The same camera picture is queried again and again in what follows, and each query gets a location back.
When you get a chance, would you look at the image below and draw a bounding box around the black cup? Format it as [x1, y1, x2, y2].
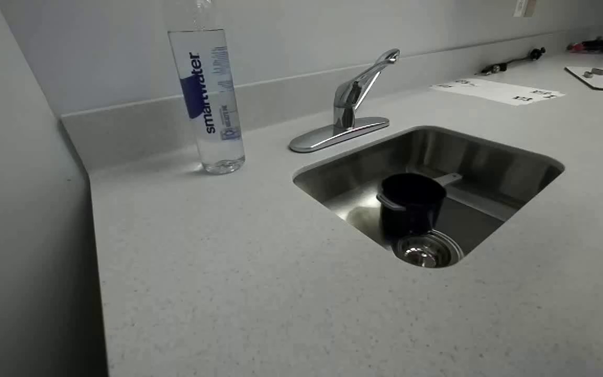
[375, 171, 451, 242]

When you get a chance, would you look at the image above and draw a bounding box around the clear smartwater bottle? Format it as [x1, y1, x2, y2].
[165, 0, 247, 175]

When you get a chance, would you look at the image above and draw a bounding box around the metal sink drain strainer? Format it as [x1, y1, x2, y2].
[390, 229, 467, 269]

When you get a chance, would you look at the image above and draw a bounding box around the stainless steel sink basin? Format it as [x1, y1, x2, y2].
[292, 123, 567, 272]

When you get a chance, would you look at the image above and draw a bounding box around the printed white paper sheet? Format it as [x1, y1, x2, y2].
[432, 75, 567, 108]

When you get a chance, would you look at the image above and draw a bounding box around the black rod tool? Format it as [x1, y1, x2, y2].
[479, 46, 549, 77]

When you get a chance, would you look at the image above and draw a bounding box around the chrome faucet base with handle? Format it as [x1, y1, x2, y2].
[287, 79, 391, 155]

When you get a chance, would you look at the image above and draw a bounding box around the white wall outlet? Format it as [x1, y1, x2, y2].
[511, 0, 538, 20]

